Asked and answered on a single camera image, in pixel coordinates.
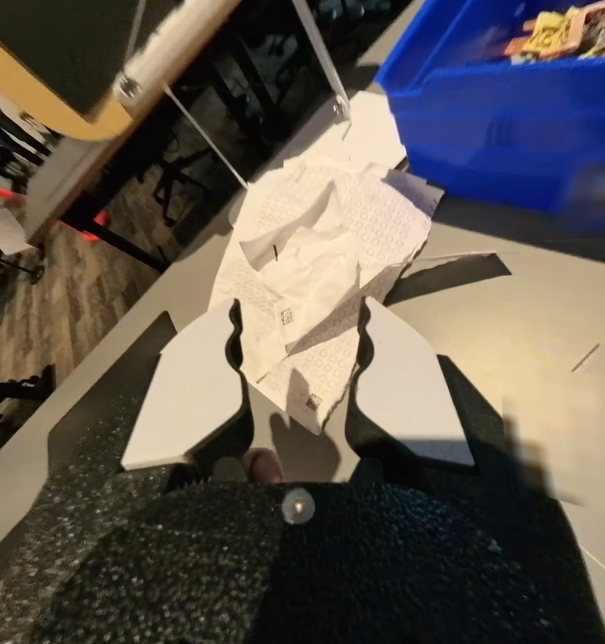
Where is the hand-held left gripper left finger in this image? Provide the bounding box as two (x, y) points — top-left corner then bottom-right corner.
(120, 297), (256, 472)

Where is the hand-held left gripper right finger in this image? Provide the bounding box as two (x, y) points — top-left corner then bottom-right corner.
(345, 295), (477, 469)

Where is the white paper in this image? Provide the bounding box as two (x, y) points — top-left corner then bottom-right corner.
(238, 185), (364, 349)

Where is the blue plastic bin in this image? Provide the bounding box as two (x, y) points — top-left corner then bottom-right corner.
(374, 0), (605, 228)

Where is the pile of tan toy bricks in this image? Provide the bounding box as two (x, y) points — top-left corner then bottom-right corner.
(502, 0), (605, 64)

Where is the grey desk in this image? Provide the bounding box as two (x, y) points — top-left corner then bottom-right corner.
(0, 30), (605, 631)

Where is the person's left hand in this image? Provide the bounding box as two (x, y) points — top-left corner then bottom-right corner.
(242, 447), (286, 485)

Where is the white printed paper bag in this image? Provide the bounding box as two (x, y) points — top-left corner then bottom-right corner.
(208, 150), (447, 437)

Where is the grey metal bar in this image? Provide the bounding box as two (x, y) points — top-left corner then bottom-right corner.
(289, 0), (354, 122)
(163, 85), (251, 190)

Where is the yellow rimmed panel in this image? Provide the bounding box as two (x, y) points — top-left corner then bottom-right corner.
(0, 0), (244, 143)

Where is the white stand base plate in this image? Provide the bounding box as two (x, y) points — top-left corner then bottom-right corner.
(331, 90), (410, 173)

